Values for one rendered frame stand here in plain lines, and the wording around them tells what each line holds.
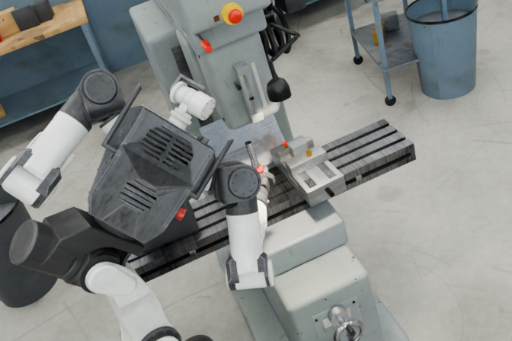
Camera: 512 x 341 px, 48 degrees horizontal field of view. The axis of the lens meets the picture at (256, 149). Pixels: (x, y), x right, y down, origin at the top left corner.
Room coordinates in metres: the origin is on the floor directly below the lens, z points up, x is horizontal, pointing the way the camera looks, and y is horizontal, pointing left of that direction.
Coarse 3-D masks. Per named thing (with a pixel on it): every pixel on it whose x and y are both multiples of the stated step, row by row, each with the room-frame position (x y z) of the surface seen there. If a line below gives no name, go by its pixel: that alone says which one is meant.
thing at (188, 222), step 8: (184, 208) 1.67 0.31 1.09; (184, 216) 1.67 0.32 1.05; (192, 216) 1.68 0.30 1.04; (176, 224) 1.67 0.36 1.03; (184, 224) 1.67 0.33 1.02; (192, 224) 1.67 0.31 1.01; (168, 232) 1.67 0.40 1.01; (176, 232) 1.67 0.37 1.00; (184, 232) 1.67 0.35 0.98; (192, 232) 1.67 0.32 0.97; (152, 240) 1.66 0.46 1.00; (160, 240) 1.66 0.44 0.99; (168, 240) 1.66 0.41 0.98
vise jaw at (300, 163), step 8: (304, 152) 1.79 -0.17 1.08; (312, 152) 1.77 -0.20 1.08; (320, 152) 1.76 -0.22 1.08; (288, 160) 1.77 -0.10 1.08; (296, 160) 1.76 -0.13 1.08; (304, 160) 1.74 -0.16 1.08; (312, 160) 1.74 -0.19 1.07; (320, 160) 1.74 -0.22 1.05; (288, 168) 1.75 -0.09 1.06; (296, 168) 1.72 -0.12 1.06; (304, 168) 1.73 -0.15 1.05
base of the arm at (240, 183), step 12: (228, 168) 1.23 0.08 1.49; (240, 168) 1.23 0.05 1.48; (252, 168) 1.23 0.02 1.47; (216, 180) 1.24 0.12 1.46; (228, 180) 1.22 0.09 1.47; (240, 180) 1.21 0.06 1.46; (252, 180) 1.21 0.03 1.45; (216, 192) 1.24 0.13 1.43; (228, 192) 1.20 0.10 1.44; (240, 192) 1.20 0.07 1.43; (252, 192) 1.20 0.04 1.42
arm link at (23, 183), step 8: (16, 168) 1.24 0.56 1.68; (8, 176) 1.23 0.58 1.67; (16, 176) 1.23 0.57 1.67; (24, 176) 1.23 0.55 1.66; (32, 176) 1.24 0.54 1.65; (8, 184) 1.22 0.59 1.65; (16, 184) 1.22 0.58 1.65; (24, 184) 1.22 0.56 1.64; (32, 184) 1.22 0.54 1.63; (8, 192) 1.25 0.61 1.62; (16, 192) 1.22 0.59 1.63; (24, 192) 1.21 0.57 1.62; (32, 192) 1.21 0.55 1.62; (24, 200) 1.22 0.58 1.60; (32, 200) 1.21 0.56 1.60; (40, 200) 1.20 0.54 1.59
